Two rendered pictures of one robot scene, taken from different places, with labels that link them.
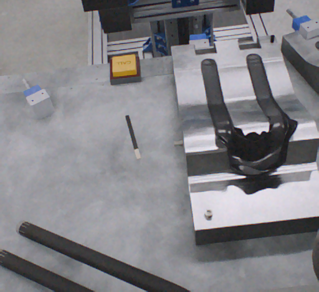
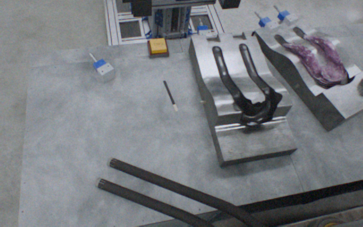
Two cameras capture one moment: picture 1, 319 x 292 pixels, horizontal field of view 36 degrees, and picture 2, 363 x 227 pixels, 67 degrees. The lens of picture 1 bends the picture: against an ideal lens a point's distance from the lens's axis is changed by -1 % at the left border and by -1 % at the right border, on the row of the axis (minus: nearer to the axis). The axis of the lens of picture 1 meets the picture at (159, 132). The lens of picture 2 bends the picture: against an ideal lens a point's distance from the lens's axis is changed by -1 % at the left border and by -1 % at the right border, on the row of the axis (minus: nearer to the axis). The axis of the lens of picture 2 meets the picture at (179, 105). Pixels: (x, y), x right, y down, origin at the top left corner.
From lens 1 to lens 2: 0.33 m
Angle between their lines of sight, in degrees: 17
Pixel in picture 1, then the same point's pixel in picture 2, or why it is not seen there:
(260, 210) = (259, 147)
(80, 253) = (157, 181)
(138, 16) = (153, 5)
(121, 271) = (189, 193)
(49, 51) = (74, 14)
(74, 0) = not seen: outside the picture
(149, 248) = (193, 170)
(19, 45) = (51, 8)
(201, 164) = (224, 120)
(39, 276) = (132, 197)
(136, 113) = (169, 79)
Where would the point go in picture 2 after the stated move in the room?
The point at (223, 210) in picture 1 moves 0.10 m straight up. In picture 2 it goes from (239, 147) to (248, 135)
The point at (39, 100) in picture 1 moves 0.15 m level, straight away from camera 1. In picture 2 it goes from (107, 71) to (91, 43)
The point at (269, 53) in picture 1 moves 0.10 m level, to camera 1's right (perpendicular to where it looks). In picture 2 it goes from (252, 43) to (274, 40)
